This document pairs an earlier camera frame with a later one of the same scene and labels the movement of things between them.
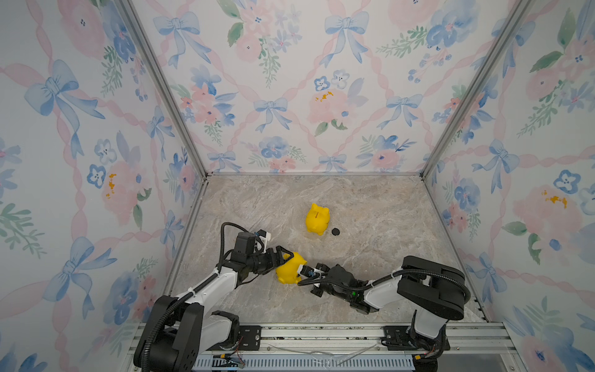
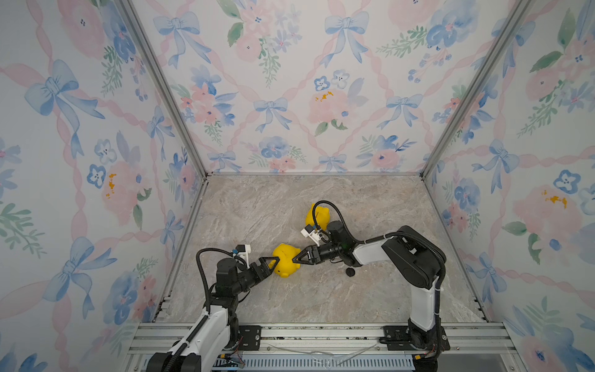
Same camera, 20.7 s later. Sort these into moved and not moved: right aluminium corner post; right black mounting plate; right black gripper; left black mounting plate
Moved: right black gripper
Not moved: right aluminium corner post; left black mounting plate; right black mounting plate
